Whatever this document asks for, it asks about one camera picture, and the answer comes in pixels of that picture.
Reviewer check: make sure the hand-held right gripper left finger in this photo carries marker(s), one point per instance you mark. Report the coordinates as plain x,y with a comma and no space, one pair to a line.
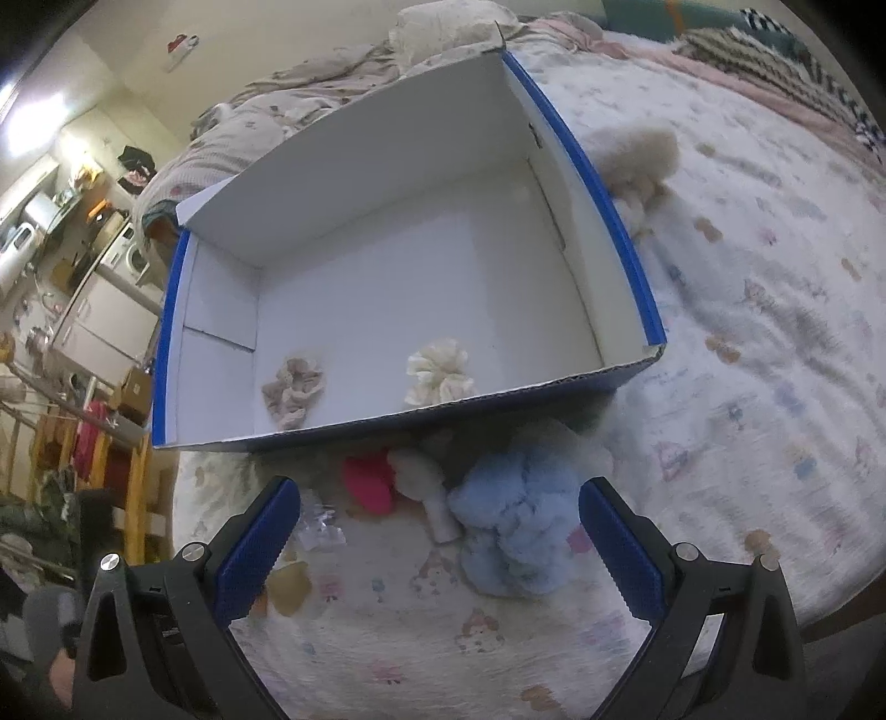
253,547

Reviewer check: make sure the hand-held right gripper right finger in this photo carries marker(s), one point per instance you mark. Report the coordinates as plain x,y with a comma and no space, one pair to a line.
623,547

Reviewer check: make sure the tan scrunchie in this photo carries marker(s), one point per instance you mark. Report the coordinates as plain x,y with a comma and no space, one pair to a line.
291,585

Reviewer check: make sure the clear plastic bag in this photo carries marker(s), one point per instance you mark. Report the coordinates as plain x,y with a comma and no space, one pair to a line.
320,529

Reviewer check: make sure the white fluffy scrunchie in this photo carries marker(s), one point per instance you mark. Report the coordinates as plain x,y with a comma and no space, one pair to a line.
588,446

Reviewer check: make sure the blue fluffy scrunchie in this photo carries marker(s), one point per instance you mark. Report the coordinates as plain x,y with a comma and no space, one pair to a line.
516,519

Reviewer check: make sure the pink scrunchie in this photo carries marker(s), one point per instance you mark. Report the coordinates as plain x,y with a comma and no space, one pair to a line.
370,481

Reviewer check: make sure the white cardboard box blue edges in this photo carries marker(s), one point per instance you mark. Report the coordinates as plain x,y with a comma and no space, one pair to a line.
387,277

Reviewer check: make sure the person's left forearm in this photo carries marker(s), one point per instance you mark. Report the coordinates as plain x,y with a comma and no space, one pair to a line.
48,616

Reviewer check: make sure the beige scrunchie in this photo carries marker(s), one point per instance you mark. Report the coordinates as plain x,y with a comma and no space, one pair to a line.
294,391

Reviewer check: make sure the brown cardboard box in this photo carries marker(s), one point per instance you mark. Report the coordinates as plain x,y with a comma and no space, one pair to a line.
137,394

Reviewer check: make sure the red cloth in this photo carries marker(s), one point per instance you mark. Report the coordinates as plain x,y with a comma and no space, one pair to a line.
93,436

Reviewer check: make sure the cream scrunchie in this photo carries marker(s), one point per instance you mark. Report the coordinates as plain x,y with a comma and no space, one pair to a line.
439,370

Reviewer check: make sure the white kitchen cabinet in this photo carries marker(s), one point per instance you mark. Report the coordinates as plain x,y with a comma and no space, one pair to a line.
104,325

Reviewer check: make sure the white washing machine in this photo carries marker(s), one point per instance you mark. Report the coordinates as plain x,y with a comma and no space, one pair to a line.
131,253

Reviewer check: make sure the cream fluffy plush toy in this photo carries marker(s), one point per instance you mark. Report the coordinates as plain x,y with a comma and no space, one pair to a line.
640,156

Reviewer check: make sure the black hanging garment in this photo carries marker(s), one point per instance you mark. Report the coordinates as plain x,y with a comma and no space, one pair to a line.
137,166

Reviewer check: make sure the grey floral duvet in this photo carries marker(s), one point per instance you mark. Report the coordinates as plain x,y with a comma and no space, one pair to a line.
228,138

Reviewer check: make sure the black and white checked cloth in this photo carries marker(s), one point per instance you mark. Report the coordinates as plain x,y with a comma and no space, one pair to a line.
848,104

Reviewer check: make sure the pink blanket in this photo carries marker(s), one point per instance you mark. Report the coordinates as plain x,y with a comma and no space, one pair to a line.
623,45

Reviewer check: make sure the striped knitted blanket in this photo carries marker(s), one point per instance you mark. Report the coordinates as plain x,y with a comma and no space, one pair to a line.
754,59

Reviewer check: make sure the teal headboard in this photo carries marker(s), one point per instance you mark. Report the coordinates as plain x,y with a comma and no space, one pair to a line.
644,10

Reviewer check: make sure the cream pillow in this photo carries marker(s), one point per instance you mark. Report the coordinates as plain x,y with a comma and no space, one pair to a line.
443,28

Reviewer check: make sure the red and white wall sticker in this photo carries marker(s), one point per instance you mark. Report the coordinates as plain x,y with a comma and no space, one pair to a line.
181,50

